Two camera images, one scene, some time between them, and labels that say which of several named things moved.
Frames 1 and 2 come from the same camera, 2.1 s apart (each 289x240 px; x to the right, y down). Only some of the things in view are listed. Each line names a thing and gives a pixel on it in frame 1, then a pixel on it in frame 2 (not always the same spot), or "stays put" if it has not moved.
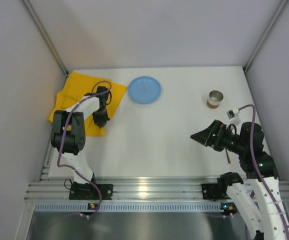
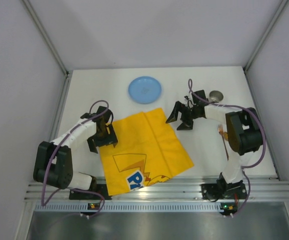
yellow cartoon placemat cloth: (77, 86) → (149, 148)
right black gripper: (214, 136) → (186, 114)
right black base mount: (213, 192) stays put
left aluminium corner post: (45, 36) stays put
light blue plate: (144, 90) stays put
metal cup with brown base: (215, 97) stays put
